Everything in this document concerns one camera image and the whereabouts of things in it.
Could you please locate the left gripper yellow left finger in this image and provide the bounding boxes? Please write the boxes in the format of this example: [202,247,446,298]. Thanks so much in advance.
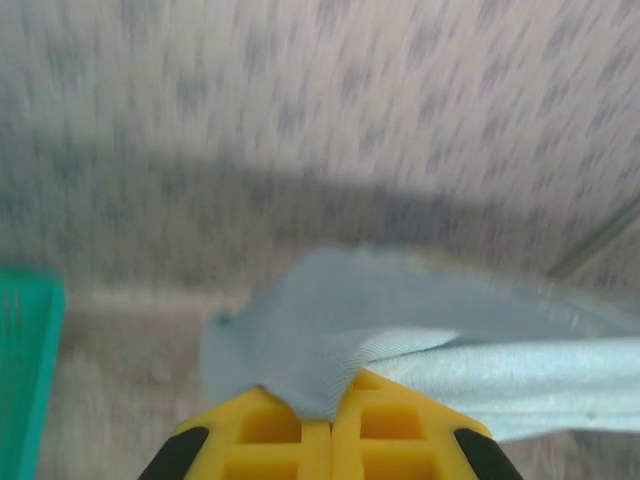
[142,385,332,480]

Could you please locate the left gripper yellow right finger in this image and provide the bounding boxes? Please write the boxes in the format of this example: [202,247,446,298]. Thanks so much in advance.
[329,367,522,480]

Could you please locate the light blue t-shirt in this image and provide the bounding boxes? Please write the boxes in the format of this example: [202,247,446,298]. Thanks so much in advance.
[199,244,640,446]

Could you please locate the green plastic basket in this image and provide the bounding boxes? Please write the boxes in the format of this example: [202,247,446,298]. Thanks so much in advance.
[0,264,67,480]

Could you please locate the aluminium corner post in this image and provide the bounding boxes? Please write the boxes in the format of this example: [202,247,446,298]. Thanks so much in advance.
[544,197,640,279]

